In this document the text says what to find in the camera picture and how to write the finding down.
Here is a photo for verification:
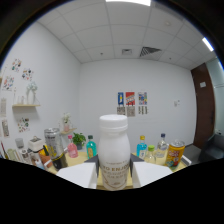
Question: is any brown door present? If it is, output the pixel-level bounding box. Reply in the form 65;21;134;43
190;63;216;149

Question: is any wooden wall shelf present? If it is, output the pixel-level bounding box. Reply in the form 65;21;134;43
12;103;42;108

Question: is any blue bottle yellow cap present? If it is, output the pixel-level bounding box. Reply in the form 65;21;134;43
136;134;148;160

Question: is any ceiling air vent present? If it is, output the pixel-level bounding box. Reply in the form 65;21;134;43
139;46;163;58

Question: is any yellow printed can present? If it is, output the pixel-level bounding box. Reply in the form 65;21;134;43
164;139;186;172

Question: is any clear bottle blue cap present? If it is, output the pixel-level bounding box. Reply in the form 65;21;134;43
156;133;169;158

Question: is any white milk bottle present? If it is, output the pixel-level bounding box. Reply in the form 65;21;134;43
97;114;132;192

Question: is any blue wall poster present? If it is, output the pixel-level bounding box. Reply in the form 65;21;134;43
117;92;125;107

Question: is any black chair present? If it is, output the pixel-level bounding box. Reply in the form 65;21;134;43
199;133;224;164

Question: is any black silver tall can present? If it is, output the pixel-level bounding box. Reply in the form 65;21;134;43
43;127;69;170

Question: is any white frame wooden shelf rack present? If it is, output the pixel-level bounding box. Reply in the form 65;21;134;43
46;149;193;190

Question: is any white rice cooker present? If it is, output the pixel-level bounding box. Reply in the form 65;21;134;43
27;135;46;153

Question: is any clear bottle green cap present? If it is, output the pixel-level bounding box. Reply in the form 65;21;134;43
145;144;158;165

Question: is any white vase with flowers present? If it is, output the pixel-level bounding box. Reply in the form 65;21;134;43
26;81;38;105

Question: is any multicolour wall poster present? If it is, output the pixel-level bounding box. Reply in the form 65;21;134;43
138;91;148;106

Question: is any small teal bottle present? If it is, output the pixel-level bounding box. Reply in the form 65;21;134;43
85;134;98;160

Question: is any red wall poster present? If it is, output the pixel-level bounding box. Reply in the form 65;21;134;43
125;91;136;107

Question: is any small pink bottle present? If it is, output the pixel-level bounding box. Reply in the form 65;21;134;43
66;134;79;159

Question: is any green potted plant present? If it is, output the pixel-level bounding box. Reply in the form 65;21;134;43
72;132;87;150

